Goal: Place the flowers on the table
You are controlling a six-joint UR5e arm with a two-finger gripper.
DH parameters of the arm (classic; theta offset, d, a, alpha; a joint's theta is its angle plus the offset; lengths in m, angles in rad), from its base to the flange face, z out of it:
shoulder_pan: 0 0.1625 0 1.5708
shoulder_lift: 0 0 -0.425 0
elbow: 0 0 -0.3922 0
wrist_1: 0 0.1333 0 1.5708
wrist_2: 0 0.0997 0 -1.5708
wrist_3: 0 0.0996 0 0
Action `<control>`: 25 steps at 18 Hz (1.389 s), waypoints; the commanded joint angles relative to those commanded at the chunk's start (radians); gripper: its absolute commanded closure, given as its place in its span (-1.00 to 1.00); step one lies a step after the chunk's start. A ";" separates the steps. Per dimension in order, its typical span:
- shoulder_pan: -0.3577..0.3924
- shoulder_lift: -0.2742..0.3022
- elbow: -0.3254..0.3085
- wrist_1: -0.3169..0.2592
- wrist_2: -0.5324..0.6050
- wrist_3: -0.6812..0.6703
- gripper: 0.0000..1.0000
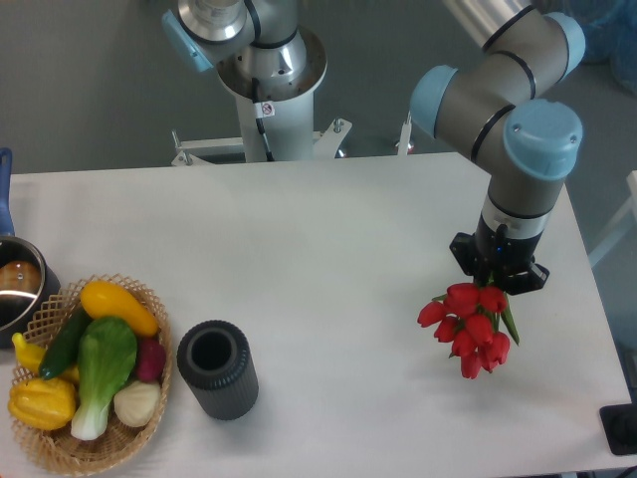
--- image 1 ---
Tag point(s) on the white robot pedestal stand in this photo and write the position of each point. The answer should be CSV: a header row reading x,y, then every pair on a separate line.
x,y
270,131

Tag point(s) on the blue handled steel pot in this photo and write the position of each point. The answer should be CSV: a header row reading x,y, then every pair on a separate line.
x,y
27,281

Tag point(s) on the white garlic bulb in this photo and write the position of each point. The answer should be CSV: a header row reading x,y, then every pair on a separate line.
x,y
135,404

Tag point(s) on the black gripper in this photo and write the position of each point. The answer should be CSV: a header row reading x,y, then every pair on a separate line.
x,y
487,253

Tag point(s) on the red radish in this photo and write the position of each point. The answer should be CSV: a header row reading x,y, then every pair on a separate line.
x,y
151,359

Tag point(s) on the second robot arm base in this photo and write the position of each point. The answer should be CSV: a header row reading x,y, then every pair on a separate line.
x,y
259,49

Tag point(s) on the red tulip bouquet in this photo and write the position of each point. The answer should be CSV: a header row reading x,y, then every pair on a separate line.
x,y
476,321

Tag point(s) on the yellow bell pepper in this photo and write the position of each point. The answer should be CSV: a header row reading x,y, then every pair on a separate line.
x,y
43,404

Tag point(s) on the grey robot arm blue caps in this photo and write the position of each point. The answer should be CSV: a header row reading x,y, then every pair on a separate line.
x,y
497,117

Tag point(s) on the yellow squash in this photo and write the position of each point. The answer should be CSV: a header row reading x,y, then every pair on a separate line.
x,y
101,299

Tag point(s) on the dark grey ribbed vase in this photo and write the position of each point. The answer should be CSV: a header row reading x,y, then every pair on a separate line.
x,y
215,360

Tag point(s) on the black device table corner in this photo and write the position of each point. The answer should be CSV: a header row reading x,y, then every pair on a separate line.
x,y
619,424

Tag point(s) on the small yellow gourd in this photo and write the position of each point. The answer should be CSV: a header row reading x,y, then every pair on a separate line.
x,y
29,356

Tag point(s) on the green cucumber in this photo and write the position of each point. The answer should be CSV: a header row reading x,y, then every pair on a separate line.
x,y
63,350

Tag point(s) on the woven wicker basket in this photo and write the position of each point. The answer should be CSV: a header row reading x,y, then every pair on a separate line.
x,y
58,451

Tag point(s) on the green bok choy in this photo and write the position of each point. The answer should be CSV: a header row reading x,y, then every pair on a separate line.
x,y
107,355

